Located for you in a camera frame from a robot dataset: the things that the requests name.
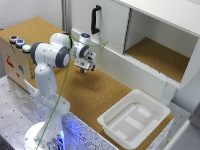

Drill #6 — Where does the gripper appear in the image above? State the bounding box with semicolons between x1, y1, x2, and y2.
74;50;98;73

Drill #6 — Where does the white sliding door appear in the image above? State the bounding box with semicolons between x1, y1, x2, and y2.
71;0;131;56

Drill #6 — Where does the green button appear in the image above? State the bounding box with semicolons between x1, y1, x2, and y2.
21;43;33;54

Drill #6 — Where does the wooden drawer box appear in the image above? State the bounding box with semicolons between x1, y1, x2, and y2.
0;16;65;92

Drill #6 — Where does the blue button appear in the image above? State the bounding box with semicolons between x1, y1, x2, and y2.
14;38;26;49

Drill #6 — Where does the white plastic box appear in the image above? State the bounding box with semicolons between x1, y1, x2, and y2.
96;88;172;149

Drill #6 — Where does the white cabinet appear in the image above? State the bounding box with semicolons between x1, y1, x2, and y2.
70;0;200;108

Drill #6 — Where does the red button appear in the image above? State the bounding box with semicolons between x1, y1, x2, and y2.
8;34;19;45

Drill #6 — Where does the green cable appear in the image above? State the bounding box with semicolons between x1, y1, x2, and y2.
34;34;110;149

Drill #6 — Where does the black door handle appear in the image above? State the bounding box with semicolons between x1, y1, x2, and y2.
90;4;102;35

